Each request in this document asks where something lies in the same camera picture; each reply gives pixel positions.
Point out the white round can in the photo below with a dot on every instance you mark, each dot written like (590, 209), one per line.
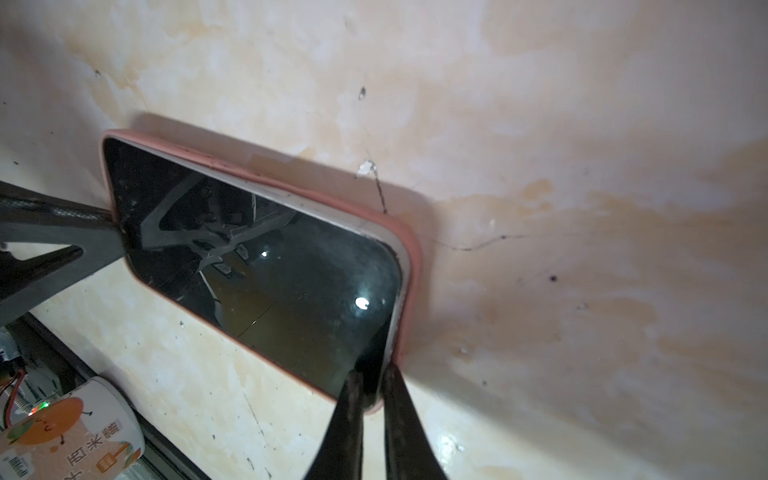
(90, 433)

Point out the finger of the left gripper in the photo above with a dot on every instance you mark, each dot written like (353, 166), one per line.
(84, 240)

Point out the pink phone case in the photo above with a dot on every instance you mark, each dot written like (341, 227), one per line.
(408, 252)

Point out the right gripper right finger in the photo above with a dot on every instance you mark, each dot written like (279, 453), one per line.
(407, 449)

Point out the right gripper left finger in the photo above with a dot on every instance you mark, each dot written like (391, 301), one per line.
(340, 453)

